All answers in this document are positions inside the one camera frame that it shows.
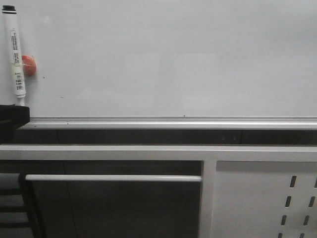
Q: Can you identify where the white perforated metal panel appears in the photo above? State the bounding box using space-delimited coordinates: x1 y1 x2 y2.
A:
212 161 317 238

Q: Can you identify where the white whiteboard marker pen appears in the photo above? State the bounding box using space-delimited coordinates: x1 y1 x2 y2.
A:
2 5 26 106

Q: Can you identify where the white horizontal rail bar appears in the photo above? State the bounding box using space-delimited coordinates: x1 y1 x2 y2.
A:
25 175 202 182

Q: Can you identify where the white metal stand frame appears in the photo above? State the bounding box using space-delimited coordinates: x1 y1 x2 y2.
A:
0 145 317 238

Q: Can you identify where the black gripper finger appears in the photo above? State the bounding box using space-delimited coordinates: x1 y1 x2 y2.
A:
0 105 30 144

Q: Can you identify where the white whiteboard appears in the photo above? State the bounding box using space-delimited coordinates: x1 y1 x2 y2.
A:
1 0 317 129

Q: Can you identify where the red round magnet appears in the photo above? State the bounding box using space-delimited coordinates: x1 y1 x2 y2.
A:
22 55 37 77

